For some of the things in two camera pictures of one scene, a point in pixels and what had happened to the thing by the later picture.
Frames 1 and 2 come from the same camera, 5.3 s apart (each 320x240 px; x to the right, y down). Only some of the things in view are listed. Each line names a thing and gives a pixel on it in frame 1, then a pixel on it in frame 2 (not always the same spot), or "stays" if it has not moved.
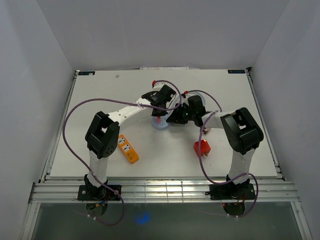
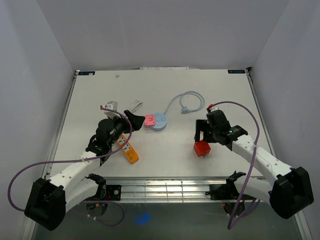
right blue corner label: [236, 71] stays
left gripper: [163, 114] -> [136, 121]
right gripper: [175, 116] -> [202, 125]
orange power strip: [127, 149] stays
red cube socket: [205, 147] stays
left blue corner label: [88, 73] stays
